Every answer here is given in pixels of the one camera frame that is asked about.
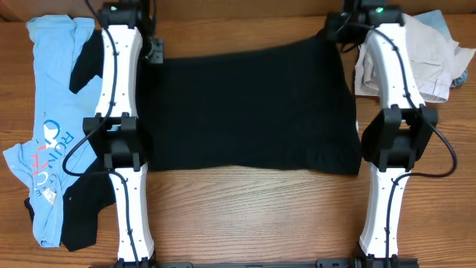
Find black t-shirt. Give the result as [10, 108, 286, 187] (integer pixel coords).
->
[137, 34, 361, 175]

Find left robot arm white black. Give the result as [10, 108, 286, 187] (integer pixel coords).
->
[83, 0, 158, 267]

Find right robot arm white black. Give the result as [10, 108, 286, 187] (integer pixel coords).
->
[318, 0, 438, 268]

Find light blue printed t-shirt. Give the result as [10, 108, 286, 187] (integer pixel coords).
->
[3, 15, 102, 251]

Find black garment with logo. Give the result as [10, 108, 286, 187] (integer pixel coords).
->
[25, 31, 115, 251]

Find beige folded shorts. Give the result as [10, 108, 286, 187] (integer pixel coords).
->
[354, 15, 475, 109]

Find pale blue folded cloth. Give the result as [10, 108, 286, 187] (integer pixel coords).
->
[414, 10, 469, 88]

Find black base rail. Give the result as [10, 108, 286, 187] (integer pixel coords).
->
[155, 256, 420, 268]

